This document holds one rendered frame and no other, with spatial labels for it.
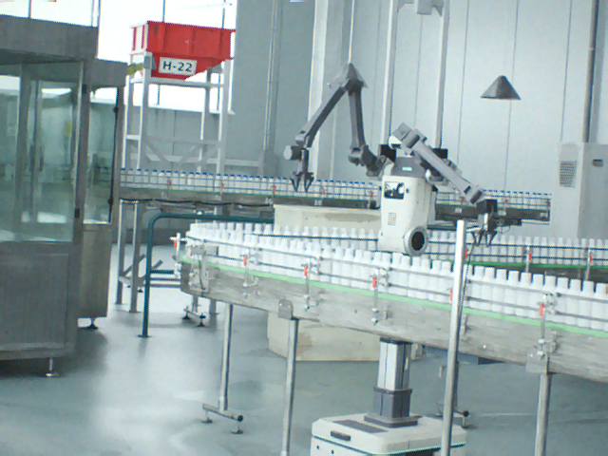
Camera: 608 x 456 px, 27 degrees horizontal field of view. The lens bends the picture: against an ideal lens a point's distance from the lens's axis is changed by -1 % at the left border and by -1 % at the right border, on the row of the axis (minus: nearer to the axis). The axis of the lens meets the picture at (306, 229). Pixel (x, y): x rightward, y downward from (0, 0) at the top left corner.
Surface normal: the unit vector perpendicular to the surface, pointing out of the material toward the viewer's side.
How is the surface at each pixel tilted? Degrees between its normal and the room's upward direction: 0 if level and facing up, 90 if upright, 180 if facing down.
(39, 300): 90
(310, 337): 90
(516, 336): 90
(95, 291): 90
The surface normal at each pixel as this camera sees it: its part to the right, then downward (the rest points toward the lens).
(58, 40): 0.64, 0.08
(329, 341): 0.38, 0.06
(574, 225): -0.93, -0.04
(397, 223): -0.76, -0.01
